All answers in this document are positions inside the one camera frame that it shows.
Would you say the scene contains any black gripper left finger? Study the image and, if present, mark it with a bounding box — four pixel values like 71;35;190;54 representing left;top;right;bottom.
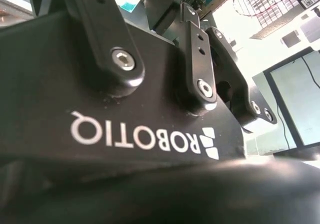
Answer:
61;0;218;116

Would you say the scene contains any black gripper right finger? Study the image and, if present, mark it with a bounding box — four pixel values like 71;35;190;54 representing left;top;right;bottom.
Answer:
204;26;278;134

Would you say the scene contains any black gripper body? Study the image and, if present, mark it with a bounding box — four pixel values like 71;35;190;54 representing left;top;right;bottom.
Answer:
0;10;320;224

